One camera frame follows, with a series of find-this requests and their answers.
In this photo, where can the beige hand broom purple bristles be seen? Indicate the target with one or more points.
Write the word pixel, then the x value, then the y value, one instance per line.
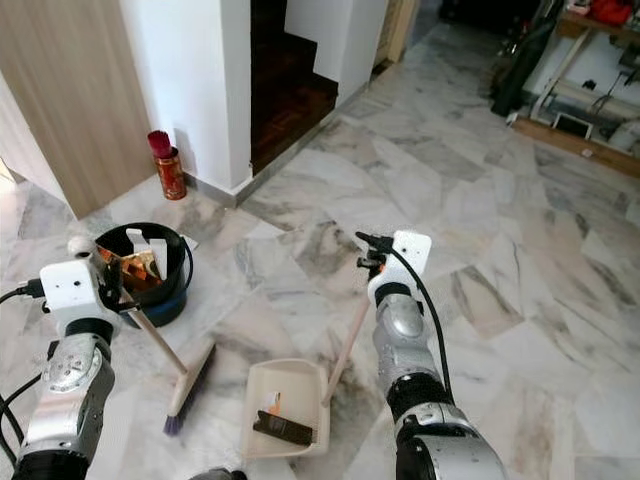
pixel 190 390

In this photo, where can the dark brown bar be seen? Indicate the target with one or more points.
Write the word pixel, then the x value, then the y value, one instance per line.
pixel 285 428

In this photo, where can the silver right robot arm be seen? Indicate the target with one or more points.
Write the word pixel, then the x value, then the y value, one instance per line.
pixel 400 340

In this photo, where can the gold brown wrapper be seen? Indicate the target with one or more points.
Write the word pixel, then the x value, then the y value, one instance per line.
pixel 145 270

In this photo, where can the white carton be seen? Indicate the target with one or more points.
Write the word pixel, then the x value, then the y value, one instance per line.
pixel 138 245

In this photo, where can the black blue trash bin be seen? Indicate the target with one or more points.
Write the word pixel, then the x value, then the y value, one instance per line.
pixel 180 275

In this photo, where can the red incense holder can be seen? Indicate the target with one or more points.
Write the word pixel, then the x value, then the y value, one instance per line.
pixel 170 178

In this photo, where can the dark wooden staircase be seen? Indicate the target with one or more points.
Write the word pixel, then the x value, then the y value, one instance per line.
pixel 290 100

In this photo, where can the light wooden panel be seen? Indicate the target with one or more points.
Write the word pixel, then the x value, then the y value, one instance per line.
pixel 70 100

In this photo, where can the grey robot leg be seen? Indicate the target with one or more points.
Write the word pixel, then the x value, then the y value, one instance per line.
pixel 217 474

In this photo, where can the long wooden plank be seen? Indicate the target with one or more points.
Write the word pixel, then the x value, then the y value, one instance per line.
pixel 570 145

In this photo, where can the tall black bag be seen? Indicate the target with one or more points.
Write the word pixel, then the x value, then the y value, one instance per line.
pixel 515 80

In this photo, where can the louvered wooden door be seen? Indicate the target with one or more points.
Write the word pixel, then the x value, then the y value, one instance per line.
pixel 400 30

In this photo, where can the white framed tablet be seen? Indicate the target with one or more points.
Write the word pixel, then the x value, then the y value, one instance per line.
pixel 573 125

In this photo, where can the black cabinet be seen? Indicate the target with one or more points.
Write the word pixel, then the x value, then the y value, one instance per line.
pixel 490 10

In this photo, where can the wooden work table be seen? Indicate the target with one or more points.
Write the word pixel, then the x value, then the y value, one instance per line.
pixel 585 25

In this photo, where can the red bag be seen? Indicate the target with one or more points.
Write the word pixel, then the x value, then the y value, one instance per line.
pixel 610 12

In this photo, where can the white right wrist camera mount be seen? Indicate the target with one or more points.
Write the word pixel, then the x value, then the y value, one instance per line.
pixel 410 252

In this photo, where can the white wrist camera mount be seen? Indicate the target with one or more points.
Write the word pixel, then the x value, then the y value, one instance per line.
pixel 75 290
pixel 410 252

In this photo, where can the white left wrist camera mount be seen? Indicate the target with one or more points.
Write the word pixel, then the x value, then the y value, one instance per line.
pixel 75 290

